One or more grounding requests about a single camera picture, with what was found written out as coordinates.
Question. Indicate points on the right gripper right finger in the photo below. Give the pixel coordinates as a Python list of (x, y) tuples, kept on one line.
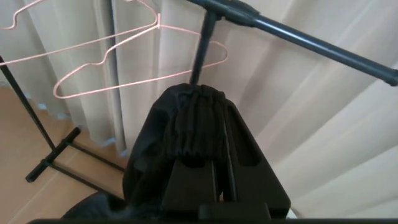
[(255, 180)]

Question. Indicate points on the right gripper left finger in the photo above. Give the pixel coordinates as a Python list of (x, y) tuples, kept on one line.
[(186, 186)]

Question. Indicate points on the black shorts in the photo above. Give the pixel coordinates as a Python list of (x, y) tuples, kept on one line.
[(192, 124)]

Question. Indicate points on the pink clothes hanger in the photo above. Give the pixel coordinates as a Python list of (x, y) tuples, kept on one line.
[(159, 25), (62, 48)]

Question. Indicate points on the black clothes rack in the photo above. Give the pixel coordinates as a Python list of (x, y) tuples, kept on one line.
[(311, 42)]

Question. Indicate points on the beige curtain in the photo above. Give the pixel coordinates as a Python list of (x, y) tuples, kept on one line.
[(311, 124)]

